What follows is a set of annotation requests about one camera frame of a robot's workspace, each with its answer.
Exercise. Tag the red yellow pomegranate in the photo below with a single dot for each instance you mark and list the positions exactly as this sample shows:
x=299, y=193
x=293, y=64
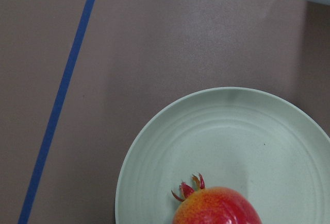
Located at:
x=212, y=205

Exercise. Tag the brown paper table mat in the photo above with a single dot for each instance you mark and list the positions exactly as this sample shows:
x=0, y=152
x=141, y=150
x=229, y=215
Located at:
x=81, y=78

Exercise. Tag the green plate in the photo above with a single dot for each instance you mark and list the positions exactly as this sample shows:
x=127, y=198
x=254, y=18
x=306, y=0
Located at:
x=262, y=146

